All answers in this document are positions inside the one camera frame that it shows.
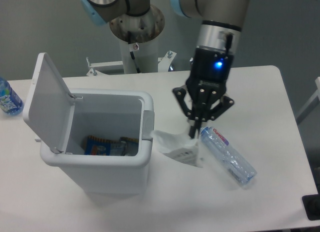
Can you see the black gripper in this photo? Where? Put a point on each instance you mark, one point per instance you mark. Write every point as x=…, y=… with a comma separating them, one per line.
x=206, y=85

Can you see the white paper wrapper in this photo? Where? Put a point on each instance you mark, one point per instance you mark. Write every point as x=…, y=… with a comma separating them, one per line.
x=178, y=147

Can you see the crushed clear plastic bottle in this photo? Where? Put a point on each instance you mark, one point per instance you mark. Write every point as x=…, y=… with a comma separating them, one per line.
x=233, y=162

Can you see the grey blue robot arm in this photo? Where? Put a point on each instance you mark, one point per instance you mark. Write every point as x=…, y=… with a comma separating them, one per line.
x=221, y=27

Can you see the white plastic trash can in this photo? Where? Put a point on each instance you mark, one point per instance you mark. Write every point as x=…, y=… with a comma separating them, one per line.
x=108, y=114

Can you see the white trash can lid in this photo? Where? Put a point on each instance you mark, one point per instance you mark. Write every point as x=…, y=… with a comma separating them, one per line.
x=50, y=106

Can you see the silver snack wrapper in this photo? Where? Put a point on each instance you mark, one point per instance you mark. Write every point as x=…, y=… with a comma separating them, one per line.
x=126, y=146

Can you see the white furniture leg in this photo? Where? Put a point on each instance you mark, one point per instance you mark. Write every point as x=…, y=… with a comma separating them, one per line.
x=310, y=104

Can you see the blue orange snack packet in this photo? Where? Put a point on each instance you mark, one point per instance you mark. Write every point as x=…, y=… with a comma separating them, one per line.
x=96, y=146

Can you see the black table corner clamp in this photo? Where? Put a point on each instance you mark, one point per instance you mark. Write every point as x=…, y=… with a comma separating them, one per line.
x=311, y=205

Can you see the blue labelled water bottle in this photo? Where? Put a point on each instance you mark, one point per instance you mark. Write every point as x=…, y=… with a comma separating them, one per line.
x=10, y=103

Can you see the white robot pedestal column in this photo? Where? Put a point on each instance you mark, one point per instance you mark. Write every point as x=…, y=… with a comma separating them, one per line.
x=138, y=35

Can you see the white metal base frame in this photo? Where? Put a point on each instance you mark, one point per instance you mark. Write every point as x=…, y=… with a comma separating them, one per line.
x=169, y=62

